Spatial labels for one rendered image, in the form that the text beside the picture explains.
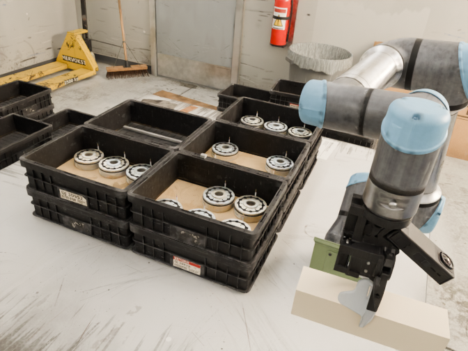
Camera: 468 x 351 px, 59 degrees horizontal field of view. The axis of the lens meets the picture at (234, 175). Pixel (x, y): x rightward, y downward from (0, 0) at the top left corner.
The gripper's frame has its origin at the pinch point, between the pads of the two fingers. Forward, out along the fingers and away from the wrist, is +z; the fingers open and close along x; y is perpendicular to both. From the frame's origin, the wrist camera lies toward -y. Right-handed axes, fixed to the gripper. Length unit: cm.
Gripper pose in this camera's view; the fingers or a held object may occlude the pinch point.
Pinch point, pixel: (368, 306)
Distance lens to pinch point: 75.9
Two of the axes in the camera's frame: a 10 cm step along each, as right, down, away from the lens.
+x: -3.5, 4.7, -8.1
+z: -0.7, 8.5, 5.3
